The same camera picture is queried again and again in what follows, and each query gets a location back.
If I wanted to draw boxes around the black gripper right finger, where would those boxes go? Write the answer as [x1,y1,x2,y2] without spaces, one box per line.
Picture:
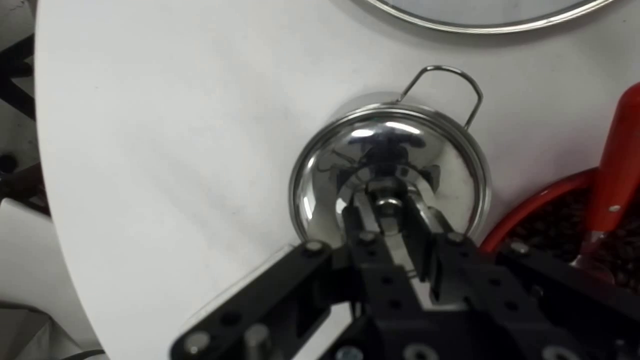
[399,188,640,360]

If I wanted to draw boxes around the red plastic spoon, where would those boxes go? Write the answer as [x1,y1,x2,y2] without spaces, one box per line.
[571,81,640,270]

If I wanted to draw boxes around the black-knobbed glass pot lid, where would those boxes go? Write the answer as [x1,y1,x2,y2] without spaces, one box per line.
[363,0,617,37]

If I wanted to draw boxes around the dark beans in bowl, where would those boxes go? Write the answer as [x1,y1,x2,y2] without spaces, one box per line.
[516,190,640,293]

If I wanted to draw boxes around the small steel pot lid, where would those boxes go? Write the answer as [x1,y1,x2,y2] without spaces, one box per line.
[287,98,495,249]

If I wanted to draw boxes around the red plastic bowl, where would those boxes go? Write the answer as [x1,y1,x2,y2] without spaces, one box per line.
[479,167,640,296]

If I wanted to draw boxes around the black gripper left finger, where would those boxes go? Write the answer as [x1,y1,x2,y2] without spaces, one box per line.
[168,188,403,360]

